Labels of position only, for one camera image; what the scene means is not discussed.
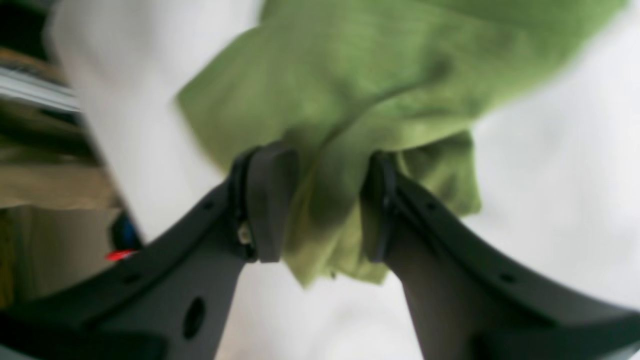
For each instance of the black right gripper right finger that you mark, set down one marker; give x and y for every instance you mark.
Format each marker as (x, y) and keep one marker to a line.
(470, 301)

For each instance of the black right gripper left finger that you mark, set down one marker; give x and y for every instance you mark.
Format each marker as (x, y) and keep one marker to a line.
(170, 300)

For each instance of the olive green T-shirt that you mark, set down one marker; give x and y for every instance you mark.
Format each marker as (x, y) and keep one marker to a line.
(342, 79)

